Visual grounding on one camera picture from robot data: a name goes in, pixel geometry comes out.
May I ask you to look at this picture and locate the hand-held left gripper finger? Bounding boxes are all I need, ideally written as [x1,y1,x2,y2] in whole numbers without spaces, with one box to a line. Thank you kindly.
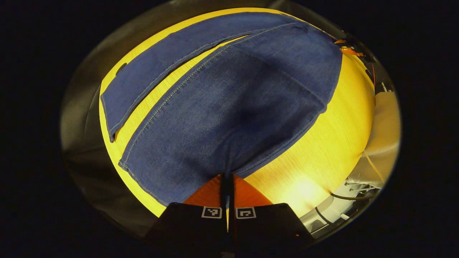
[228,174,316,251]
[143,174,229,253]

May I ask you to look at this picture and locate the blue denim jeans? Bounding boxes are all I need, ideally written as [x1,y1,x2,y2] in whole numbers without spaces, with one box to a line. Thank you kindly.
[100,12,343,207]

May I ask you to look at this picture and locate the black cable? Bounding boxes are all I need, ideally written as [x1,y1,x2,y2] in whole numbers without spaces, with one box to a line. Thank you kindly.
[330,192,378,201]
[315,206,338,227]

